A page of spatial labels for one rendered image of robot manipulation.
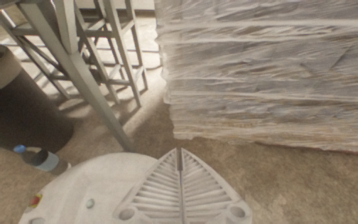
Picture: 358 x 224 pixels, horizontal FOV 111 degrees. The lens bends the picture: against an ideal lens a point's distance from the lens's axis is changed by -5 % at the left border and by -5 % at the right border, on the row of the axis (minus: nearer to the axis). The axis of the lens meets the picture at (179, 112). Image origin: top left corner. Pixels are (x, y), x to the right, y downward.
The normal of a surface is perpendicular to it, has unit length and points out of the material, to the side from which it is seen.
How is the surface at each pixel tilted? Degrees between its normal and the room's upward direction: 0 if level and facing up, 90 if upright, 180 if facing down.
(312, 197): 0
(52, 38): 90
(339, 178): 0
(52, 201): 0
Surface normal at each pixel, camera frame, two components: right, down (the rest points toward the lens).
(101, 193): 0.01, -0.62
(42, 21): -0.11, 0.77
